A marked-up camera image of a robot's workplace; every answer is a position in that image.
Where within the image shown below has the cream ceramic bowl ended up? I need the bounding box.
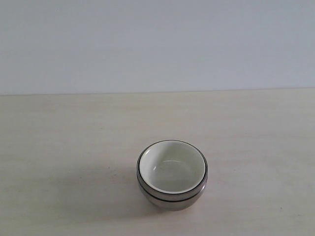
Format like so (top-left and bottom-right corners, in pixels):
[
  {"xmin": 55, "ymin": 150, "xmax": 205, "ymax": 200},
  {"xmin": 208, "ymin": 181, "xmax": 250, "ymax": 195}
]
[{"xmin": 138, "ymin": 142, "xmax": 206, "ymax": 193}]

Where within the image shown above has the dimpled stainless steel bowl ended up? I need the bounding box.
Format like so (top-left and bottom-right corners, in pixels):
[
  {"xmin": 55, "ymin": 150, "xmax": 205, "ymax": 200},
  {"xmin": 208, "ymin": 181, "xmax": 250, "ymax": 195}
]
[{"xmin": 136, "ymin": 140, "xmax": 209, "ymax": 202}]

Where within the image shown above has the plain stainless steel bowl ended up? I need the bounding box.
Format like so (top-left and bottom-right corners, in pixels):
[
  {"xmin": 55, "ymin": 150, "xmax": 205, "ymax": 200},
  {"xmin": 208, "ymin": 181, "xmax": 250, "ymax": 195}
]
[{"xmin": 138, "ymin": 183, "xmax": 207, "ymax": 211}]

